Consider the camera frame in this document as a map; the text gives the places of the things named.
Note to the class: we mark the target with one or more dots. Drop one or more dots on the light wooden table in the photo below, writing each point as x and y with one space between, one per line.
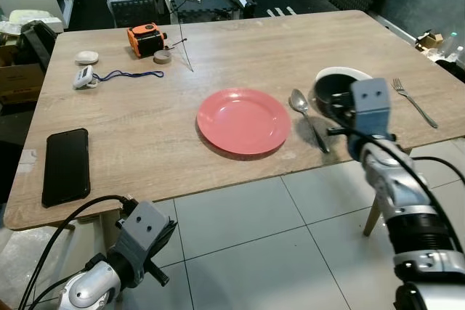
240 49

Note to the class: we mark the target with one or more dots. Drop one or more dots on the orange black device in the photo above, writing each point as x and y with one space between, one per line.
145 38

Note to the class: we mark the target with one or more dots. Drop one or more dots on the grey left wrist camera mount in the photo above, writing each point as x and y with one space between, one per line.
142 230

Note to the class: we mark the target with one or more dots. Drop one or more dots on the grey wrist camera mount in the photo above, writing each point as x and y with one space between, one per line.
370 107
142 230

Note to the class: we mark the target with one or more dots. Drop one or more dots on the grey crate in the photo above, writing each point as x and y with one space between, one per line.
134 9

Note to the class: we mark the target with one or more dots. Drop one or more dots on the silver metal fork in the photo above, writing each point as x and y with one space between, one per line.
418 104

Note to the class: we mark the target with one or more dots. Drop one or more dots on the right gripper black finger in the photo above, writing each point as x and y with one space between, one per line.
347 110
337 112

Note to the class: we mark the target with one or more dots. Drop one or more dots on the black backpack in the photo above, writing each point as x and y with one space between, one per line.
36 45

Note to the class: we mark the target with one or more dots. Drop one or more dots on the black smartphone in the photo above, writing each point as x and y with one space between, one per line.
65 168

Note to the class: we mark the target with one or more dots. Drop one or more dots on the black foam block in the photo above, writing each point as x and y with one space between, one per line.
218 12

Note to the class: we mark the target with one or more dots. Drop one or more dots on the white bowl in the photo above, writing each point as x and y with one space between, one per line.
356 72

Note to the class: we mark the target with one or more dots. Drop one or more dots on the red plate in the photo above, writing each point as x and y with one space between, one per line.
243 121

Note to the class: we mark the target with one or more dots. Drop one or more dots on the brown cardboard box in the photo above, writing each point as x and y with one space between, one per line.
18 81

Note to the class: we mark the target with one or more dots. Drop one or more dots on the white oval case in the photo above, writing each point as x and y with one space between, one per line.
87 56

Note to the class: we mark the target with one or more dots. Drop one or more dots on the white tube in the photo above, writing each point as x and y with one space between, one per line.
280 11
289 10
271 12

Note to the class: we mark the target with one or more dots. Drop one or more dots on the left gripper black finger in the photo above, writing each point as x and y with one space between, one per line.
167 230

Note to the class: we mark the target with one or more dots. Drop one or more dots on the black bag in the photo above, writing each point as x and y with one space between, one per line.
454 70

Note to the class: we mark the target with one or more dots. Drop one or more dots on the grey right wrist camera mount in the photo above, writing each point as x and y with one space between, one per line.
370 107

